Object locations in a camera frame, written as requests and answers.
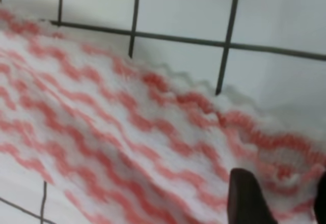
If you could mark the white black-grid tablecloth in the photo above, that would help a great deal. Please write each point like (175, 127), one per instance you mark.
(271, 51)

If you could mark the pink wavy striped towel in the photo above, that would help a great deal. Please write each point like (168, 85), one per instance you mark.
(131, 142)

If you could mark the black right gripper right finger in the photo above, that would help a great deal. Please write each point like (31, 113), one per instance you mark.
(320, 201)

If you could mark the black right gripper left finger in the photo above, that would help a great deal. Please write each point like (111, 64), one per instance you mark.
(246, 204)

